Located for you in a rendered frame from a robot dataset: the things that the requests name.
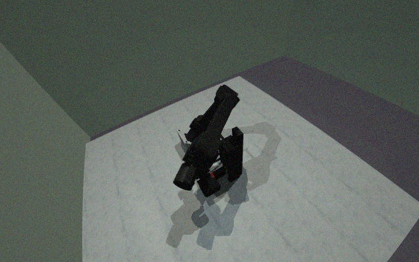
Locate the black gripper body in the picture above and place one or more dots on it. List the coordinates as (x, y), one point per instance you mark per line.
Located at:
(210, 185)

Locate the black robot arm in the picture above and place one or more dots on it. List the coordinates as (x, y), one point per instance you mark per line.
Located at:
(205, 137)

